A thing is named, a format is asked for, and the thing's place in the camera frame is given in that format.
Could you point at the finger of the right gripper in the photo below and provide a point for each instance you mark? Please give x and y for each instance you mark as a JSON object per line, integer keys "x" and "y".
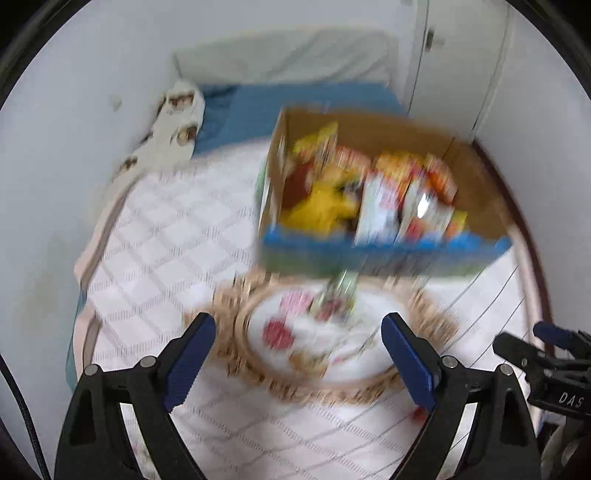
{"x": 525, "y": 356}
{"x": 577, "y": 343}

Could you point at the white red barcode packet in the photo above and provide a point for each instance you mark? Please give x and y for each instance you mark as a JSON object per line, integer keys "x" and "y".
{"x": 380, "y": 220}

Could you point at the bear print pillow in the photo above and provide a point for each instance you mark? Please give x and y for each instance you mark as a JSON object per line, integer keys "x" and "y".
{"x": 172, "y": 136}

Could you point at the orange mushroom snack packet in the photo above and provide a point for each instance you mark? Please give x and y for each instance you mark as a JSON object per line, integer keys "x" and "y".
{"x": 439, "y": 178}

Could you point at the Sedaap noodle packet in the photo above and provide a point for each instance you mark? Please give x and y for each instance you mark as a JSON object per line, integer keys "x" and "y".
{"x": 317, "y": 148}

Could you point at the floral quilted bed cover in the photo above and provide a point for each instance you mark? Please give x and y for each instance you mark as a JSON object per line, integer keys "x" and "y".
{"x": 281, "y": 396}

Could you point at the white wardrobe door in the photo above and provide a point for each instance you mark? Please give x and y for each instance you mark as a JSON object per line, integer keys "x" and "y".
{"x": 457, "y": 51}

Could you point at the pale green snack packet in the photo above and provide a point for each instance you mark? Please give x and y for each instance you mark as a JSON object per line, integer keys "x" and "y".
{"x": 336, "y": 301}

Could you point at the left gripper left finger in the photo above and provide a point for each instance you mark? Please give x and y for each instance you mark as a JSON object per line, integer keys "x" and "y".
{"x": 94, "y": 443}

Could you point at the grey white pillow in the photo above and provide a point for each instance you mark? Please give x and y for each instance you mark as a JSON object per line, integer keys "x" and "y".
{"x": 303, "y": 55}

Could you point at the yellow seasoning packet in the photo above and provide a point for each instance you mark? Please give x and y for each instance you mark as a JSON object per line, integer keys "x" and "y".
{"x": 323, "y": 210}

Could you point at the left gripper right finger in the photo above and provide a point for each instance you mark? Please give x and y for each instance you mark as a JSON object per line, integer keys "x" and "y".
{"x": 501, "y": 442}

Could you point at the milk carton cardboard box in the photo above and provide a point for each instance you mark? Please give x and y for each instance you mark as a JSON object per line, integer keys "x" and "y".
{"x": 437, "y": 238}

